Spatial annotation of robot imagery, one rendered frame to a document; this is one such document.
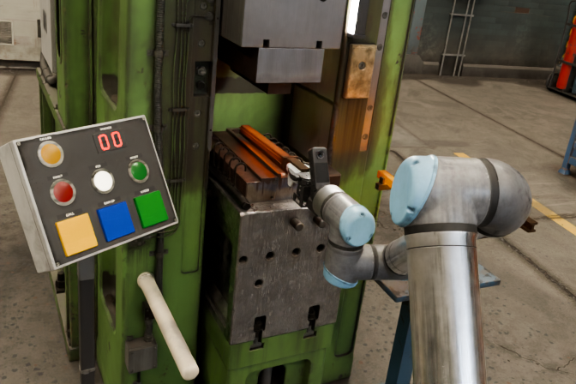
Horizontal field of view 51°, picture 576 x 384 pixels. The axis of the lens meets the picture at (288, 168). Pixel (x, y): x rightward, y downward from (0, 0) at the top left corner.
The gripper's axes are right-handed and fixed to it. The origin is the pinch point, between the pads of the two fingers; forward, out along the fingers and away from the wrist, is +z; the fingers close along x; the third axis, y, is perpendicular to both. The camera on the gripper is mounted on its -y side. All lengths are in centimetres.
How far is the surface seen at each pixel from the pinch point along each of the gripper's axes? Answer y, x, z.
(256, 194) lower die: 10.4, -8.8, 3.2
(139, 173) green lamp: -3.8, -46.1, -8.6
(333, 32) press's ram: -36.8, 9.4, 3.9
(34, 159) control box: -11, -69, -14
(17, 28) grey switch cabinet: 69, -35, 541
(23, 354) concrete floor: 106, -69, 72
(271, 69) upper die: -26.3, -8.4, 3.8
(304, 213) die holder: 15.3, 4.5, -2.9
